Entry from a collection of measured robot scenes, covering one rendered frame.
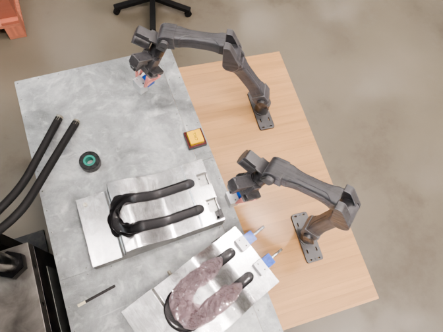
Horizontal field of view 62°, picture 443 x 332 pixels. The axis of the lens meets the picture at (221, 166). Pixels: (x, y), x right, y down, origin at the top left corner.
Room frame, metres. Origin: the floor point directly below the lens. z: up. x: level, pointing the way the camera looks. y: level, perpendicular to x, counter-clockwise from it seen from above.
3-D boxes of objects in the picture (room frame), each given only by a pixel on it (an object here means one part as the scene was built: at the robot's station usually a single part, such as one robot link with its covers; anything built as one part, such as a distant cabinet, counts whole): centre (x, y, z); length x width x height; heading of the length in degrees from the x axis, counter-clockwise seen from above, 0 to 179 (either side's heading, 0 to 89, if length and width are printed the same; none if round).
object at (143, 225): (0.32, 0.18, 0.92); 0.35 x 0.16 x 0.09; 128
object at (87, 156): (0.44, 0.51, 0.82); 0.08 x 0.08 x 0.04
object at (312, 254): (0.42, -0.42, 0.84); 0.20 x 0.07 x 0.08; 33
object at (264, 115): (0.93, -0.09, 0.84); 0.20 x 0.07 x 0.08; 33
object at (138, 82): (0.83, 0.39, 0.93); 0.13 x 0.05 x 0.05; 149
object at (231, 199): (0.47, -0.11, 0.93); 0.13 x 0.05 x 0.05; 128
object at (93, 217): (0.32, 0.20, 0.87); 0.50 x 0.26 x 0.14; 128
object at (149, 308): (0.09, -0.08, 0.86); 0.50 x 0.26 x 0.11; 145
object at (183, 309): (0.09, -0.08, 0.90); 0.26 x 0.18 x 0.08; 145
